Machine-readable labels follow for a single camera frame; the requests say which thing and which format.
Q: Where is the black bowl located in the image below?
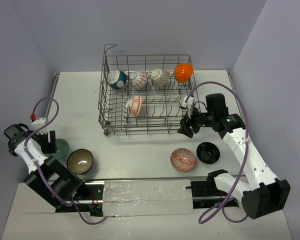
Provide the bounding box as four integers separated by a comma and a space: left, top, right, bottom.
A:
196, 142, 220, 165

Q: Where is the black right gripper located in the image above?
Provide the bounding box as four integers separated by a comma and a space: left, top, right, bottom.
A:
177, 104, 215, 138

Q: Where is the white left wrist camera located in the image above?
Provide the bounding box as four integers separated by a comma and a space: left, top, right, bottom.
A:
30, 113, 51, 143

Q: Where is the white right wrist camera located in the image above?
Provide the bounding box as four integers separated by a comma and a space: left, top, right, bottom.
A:
180, 96, 195, 119

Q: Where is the grey wire dish rack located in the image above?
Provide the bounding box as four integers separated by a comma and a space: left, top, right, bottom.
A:
97, 43, 196, 136

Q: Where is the plain white bowl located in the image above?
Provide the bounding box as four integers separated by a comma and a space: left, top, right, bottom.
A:
174, 63, 194, 83

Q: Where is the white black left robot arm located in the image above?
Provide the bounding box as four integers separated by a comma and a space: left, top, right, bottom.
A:
3, 123, 88, 209

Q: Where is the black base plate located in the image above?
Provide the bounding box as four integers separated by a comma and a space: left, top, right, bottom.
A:
55, 181, 106, 218
185, 180, 227, 209

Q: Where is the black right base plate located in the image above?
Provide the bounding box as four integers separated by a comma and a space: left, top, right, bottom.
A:
185, 180, 227, 209

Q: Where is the grey geometric pattern bowl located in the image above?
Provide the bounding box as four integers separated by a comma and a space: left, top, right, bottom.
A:
150, 68, 170, 88

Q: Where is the blue triangle pattern bowl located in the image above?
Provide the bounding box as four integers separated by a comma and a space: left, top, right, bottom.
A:
107, 70, 128, 90

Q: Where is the dark bowl beige inside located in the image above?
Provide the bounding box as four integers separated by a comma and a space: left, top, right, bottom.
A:
66, 148, 94, 175

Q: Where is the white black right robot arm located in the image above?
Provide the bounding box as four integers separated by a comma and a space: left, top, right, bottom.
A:
178, 93, 291, 219

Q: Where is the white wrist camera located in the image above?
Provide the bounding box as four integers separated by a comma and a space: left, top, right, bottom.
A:
30, 113, 51, 143
180, 96, 195, 119

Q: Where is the pale green bowl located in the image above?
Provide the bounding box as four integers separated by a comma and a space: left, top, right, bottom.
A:
50, 138, 70, 160

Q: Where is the orange diamond pattern bowl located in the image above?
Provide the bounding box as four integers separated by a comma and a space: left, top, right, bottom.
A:
170, 148, 196, 172

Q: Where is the grey taped cover panel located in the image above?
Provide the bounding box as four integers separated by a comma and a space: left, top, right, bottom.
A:
102, 179, 194, 217

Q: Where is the white bowl red diamond pattern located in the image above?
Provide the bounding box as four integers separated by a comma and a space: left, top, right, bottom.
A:
129, 70, 148, 90

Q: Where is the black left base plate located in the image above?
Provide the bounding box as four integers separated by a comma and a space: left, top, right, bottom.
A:
55, 181, 106, 218

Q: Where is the orange floral pattern bowl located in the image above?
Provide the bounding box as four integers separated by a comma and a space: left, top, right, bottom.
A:
125, 95, 142, 117

